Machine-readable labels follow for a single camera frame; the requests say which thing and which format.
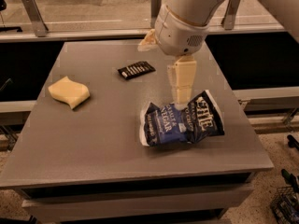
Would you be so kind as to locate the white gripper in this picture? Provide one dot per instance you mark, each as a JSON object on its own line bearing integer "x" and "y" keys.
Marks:
{"x": 179, "y": 34}

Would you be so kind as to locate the black rxbar chocolate bar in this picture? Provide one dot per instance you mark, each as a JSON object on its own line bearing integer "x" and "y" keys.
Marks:
{"x": 136, "y": 70}

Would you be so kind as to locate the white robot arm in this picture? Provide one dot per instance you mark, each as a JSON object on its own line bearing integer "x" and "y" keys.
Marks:
{"x": 194, "y": 12}

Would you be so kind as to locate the blue kettle chip bag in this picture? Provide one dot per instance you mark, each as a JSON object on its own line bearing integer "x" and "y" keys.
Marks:
{"x": 198, "y": 119}

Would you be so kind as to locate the yellow sponge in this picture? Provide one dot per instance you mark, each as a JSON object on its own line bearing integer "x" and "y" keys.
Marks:
{"x": 68, "y": 91}

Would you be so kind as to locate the glass barrier panel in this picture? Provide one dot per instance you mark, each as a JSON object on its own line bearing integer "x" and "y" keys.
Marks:
{"x": 95, "y": 15}

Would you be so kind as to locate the middle metal rail bracket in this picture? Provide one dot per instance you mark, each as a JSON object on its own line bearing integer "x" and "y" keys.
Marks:
{"x": 154, "y": 10}

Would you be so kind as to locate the metal rail bracket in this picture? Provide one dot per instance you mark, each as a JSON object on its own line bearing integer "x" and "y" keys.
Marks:
{"x": 228, "y": 21}
{"x": 154, "y": 10}
{"x": 39, "y": 27}

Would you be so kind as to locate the right metal rail bracket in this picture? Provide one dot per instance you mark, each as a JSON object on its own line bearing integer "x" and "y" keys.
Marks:
{"x": 228, "y": 21}

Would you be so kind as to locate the left metal rail bracket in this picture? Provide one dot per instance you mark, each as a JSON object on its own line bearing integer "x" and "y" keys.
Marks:
{"x": 39, "y": 27}

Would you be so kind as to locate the black wire basket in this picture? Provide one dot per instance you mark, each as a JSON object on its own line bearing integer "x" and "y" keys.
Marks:
{"x": 285, "y": 206}

